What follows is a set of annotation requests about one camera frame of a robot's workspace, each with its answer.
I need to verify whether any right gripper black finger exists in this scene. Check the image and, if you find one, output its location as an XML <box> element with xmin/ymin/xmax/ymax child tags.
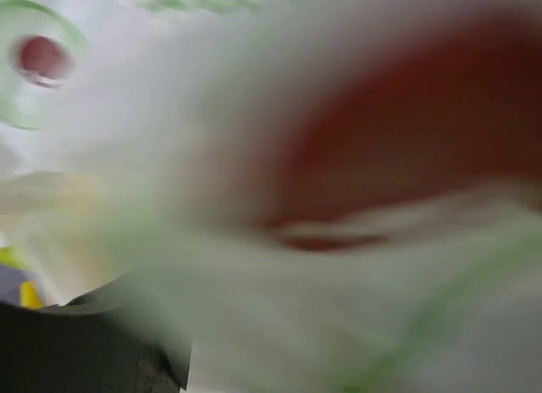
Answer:
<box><xmin>1</xmin><ymin>287</ymin><xmax>190</xmax><ymax>392</ymax></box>

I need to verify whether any yellow fake banana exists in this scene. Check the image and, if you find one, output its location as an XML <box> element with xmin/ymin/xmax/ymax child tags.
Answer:
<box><xmin>19</xmin><ymin>281</ymin><xmax>45</xmax><ymax>310</ymax></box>

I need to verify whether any light green plastic bag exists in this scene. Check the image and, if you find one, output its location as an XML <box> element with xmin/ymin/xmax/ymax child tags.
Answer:
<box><xmin>1</xmin><ymin>0</ymin><xmax>541</xmax><ymax>392</ymax></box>

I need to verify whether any dark red fake fruit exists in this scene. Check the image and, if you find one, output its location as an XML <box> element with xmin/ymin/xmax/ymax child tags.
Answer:
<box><xmin>261</xmin><ymin>14</ymin><xmax>541</xmax><ymax>252</ymax></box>

